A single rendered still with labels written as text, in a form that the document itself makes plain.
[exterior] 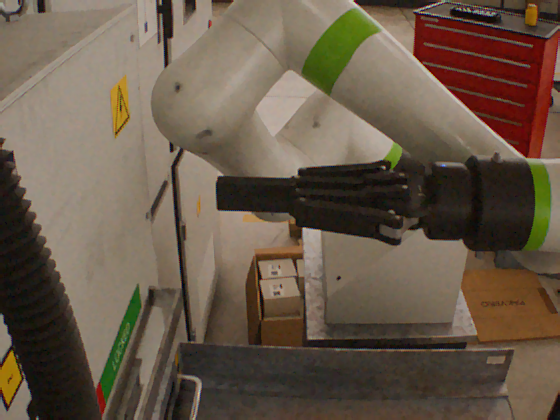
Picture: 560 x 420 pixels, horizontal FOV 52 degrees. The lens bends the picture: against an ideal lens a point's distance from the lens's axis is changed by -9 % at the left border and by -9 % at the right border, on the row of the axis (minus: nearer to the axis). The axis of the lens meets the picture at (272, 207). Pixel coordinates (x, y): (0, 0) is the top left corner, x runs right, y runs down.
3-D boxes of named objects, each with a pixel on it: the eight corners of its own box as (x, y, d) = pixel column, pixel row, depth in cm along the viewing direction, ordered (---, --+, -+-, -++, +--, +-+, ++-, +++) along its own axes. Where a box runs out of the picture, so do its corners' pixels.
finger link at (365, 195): (405, 220, 59) (407, 228, 58) (288, 217, 60) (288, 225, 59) (409, 183, 57) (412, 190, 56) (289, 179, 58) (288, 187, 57)
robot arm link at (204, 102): (237, 200, 125) (113, 93, 74) (293, 139, 125) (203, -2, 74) (284, 242, 120) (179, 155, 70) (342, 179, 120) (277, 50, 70)
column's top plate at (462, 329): (301, 227, 152) (302, 220, 151) (434, 227, 151) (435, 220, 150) (306, 346, 114) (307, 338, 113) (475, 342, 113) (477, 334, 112)
